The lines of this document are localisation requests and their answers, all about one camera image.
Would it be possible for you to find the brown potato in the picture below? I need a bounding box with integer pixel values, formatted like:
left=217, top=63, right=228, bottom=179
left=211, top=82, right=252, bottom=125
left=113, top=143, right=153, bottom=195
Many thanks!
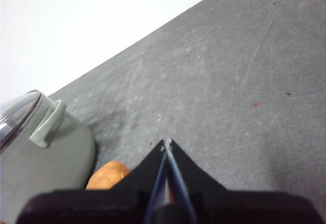
left=86, top=160, right=131, bottom=190

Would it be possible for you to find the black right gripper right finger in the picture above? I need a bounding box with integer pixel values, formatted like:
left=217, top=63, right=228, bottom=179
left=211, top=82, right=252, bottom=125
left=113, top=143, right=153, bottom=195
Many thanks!
left=167, top=138, right=324, bottom=224

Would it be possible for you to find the glass lid with green knob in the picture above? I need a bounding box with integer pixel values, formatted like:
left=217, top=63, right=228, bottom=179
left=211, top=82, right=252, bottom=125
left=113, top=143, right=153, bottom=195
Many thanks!
left=0, top=90, right=42, bottom=154

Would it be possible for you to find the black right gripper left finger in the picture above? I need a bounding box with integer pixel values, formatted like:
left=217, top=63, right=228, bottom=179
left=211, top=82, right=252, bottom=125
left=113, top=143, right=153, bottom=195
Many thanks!
left=16, top=139, right=168, bottom=224

